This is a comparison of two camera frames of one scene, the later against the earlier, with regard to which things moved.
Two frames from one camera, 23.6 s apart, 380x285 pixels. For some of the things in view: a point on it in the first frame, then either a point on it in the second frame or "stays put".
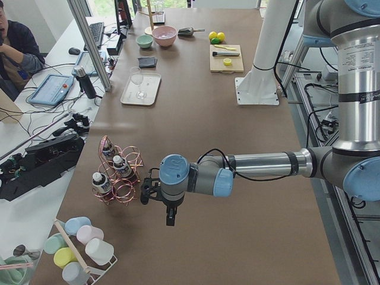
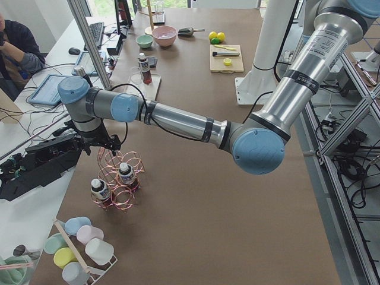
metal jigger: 20,250 stays put
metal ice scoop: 188,31 stays put
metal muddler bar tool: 216,53 stays put
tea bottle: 108,154 to 144,67
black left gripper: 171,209 to 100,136
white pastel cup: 99,251 stays put
